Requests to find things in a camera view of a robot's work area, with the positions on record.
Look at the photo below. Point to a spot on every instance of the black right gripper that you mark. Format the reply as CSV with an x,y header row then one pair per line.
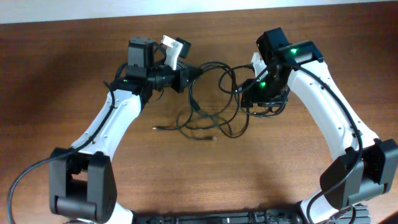
x,y
250,94

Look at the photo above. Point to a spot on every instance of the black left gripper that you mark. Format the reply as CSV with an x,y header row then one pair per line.
x,y
183,76

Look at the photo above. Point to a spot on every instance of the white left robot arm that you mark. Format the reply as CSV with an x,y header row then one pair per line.
x,y
81,178

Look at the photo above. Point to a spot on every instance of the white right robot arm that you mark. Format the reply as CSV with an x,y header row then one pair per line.
x,y
363,165

